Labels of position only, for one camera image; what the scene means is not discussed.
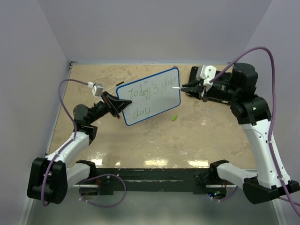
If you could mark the wire whiteboard stand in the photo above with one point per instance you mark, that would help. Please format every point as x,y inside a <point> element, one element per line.
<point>118,84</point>

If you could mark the blue framed whiteboard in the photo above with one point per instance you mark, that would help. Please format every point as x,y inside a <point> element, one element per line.
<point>150,96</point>

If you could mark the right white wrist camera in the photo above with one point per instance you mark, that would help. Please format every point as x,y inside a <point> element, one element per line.
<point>206,74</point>

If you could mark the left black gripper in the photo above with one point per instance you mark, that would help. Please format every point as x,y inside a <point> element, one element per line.
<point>114,105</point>

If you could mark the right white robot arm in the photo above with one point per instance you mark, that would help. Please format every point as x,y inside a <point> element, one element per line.
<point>252,112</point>

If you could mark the black base frame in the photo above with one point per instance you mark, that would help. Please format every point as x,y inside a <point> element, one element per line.
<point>195,180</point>

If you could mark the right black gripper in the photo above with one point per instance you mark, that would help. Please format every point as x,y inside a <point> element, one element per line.
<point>194,89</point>

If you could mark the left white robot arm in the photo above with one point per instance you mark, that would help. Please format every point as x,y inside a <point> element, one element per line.
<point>51,176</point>

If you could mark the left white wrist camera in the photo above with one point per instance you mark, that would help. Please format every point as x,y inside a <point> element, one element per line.
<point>97,89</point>

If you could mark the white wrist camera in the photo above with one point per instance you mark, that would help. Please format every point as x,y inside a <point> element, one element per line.
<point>206,74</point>
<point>97,89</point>

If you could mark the black hard case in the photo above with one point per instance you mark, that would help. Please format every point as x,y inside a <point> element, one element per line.
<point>194,71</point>

